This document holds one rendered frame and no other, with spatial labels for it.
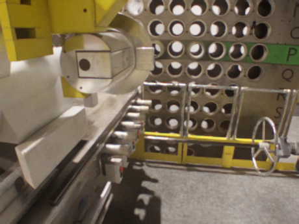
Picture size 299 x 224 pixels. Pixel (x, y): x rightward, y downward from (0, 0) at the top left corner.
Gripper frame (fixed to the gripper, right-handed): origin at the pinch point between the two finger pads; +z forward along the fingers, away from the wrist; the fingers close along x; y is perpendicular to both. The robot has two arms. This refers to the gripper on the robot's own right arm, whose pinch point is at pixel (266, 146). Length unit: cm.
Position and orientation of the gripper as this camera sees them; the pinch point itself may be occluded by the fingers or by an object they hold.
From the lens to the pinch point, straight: 146.0
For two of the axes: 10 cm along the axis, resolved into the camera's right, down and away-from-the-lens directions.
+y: -0.8, -5.9, -8.0
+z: -9.9, -0.6, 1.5
